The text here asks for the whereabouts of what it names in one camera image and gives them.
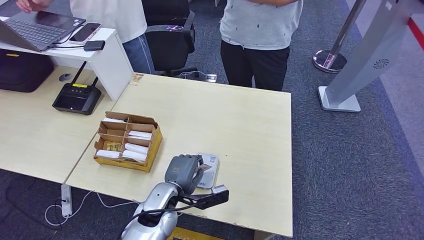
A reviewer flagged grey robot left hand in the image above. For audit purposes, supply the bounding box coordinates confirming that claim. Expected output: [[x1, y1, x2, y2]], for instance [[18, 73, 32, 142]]
[[164, 153, 206, 195]]

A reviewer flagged person's right hand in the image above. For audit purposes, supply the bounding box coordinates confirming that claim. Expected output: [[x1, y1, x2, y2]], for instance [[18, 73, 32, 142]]
[[15, 0, 54, 14]]

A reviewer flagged grey card reader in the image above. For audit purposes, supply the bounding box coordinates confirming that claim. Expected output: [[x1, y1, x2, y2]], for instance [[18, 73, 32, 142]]
[[195, 152, 220, 190]]

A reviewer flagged yellow card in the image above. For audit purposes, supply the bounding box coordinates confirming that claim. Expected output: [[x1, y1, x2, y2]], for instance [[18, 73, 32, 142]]
[[103, 141, 123, 152]]

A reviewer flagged person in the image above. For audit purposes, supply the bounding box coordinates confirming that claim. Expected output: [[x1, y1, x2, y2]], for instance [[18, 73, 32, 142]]
[[15, 0, 157, 75], [219, 0, 304, 92]]

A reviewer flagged yellowish card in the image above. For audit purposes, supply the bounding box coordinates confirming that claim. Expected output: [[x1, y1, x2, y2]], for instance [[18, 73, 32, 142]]
[[128, 73, 145, 86]]

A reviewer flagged grey laptop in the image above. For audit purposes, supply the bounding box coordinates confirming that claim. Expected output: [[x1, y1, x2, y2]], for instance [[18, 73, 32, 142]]
[[0, 9, 87, 53]]

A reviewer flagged divided cardboard box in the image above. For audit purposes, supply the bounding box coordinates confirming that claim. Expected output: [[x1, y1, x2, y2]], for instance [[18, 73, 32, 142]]
[[93, 111, 164, 174]]

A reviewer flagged smartphone with pink case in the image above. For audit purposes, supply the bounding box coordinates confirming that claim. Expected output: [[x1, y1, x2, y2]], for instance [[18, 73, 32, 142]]
[[67, 22, 103, 46]]

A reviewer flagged black case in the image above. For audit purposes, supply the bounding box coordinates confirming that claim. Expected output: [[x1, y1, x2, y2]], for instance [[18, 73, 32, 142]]
[[0, 48, 56, 94]]

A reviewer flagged small black box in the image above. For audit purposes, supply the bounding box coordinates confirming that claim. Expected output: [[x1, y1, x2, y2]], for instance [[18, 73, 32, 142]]
[[83, 40, 106, 52]]

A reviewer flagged white desk riser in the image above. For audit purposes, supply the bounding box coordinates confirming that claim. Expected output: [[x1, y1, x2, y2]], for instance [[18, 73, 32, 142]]
[[0, 16, 134, 102]]

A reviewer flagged black controller with antennas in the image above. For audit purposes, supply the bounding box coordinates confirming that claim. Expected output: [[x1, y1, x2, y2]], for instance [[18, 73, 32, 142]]
[[51, 60, 103, 116]]

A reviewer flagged white power strip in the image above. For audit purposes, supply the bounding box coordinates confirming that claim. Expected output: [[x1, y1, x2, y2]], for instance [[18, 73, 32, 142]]
[[60, 184, 73, 218]]

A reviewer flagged black office chair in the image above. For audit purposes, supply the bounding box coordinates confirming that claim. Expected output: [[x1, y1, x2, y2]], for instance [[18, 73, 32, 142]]
[[141, 0, 200, 78]]

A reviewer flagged silver kiosk stand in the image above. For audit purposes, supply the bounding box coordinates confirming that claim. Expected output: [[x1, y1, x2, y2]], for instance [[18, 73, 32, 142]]
[[317, 0, 424, 114]]

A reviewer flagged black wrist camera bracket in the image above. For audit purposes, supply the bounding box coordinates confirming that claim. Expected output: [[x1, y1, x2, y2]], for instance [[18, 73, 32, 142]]
[[175, 188, 230, 211]]

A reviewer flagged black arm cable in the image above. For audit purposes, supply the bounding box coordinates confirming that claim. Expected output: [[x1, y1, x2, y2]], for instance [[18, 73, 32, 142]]
[[124, 202, 200, 233]]

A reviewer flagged black laptop cable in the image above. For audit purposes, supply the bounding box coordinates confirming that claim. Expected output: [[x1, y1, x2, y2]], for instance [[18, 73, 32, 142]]
[[49, 20, 86, 50]]

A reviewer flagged white floor cable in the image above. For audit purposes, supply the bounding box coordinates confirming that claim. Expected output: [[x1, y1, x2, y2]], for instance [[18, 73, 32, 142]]
[[43, 190, 183, 228]]

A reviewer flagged white socket cable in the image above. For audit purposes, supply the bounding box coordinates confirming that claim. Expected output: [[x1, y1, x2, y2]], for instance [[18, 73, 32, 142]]
[[178, 69, 208, 79]]

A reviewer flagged chrome stanchion post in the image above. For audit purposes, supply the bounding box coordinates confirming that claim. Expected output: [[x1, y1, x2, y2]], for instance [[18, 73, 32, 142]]
[[311, 0, 367, 74]]

